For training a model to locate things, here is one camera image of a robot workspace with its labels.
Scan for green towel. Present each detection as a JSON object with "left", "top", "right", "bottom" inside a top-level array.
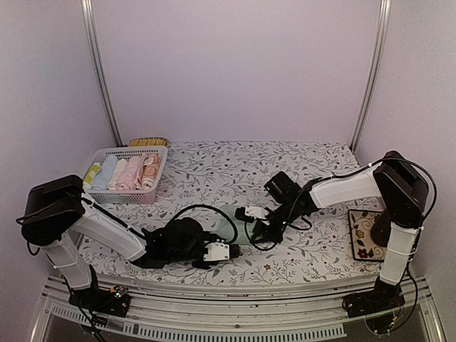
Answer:
[{"left": 213, "top": 204, "right": 257, "bottom": 247}]

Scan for orange patterned towel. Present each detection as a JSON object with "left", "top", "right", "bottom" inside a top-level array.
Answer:
[{"left": 135, "top": 153, "right": 161, "bottom": 190}]

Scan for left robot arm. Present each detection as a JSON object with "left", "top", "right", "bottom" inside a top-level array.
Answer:
[{"left": 16, "top": 175, "right": 240, "bottom": 309}]

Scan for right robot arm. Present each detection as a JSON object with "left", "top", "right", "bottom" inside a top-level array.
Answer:
[{"left": 234, "top": 150, "right": 437, "bottom": 311}]

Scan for dark cylinder roll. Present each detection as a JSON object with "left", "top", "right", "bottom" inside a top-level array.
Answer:
[{"left": 370, "top": 209, "right": 391, "bottom": 247}]

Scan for floral tablecloth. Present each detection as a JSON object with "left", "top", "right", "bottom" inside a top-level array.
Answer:
[{"left": 79, "top": 142, "right": 379, "bottom": 286}]

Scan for pink rolled towel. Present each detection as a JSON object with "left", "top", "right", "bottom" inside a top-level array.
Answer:
[{"left": 118, "top": 155, "right": 144, "bottom": 191}]

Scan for cream rolled towel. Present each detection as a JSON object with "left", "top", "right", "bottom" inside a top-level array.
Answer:
[{"left": 107, "top": 158, "right": 128, "bottom": 191}]

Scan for blue rolled towel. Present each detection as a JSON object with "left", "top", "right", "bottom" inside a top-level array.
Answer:
[{"left": 91, "top": 155, "right": 118, "bottom": 191}]

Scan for floral ceramic tray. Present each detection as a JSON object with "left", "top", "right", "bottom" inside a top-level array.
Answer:
[{"left": 348, "top": 209, "right": 386, "bottom": 262}]

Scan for woven straw brush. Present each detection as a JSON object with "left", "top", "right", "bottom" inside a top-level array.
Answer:
[{"left": 128, "top": 137, "right": 168, "bottom": 147}]

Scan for yellow rolled towel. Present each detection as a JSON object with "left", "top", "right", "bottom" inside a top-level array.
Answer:
[{"left": 83, "top": 162, "right": 101, "bottom": 191}]

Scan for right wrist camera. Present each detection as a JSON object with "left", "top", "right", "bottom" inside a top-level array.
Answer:
[{"left": 264, "top": 172, "right": 301, "bottom": 204}]

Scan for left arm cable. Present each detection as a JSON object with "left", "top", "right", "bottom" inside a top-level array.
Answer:
[{"left": 163, "top": 203, "right": 239, "bottom": 247}]

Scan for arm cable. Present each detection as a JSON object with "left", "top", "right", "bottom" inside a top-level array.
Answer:
[
  {"left": 163, "top": 203, "right": 239, "bottom": 247},
  {"left": 245, "top": 158, "right": 437, "bottom": 252}
]

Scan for metal front rail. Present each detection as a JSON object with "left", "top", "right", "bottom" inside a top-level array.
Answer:
[{"left": 26, "top": 274, "right": 451, "bottom": 341}]

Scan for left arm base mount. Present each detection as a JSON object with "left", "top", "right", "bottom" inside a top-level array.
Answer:
[{"left": 68, "top": 284, "right": 131, "bottom": 318}]

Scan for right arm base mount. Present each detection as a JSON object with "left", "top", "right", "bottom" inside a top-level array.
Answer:
[{"left": 342, "top": 284, "right": 405, "bottom": 318}]

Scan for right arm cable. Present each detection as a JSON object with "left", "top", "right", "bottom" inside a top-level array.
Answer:
[{"left": 245, "top": 158, "right": 437, "bottom": 252}]

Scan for right metal frame post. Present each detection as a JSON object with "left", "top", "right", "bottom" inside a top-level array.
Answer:
[{"left": 349, "top": 0, "right": 392, "bottom": 154}]

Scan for metal frame post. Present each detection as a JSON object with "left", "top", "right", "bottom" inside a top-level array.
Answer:
[
  {"left": 349, "top": 0, "right": 392, "bottom": 154},
  {"left": 81, "top": 0, "right": 123, "bottom": 147}
]

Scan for left metal frame post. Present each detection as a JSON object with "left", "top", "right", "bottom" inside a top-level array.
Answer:
[{"left": 81, "top": 0, "right": 123, "bottom": 147}]

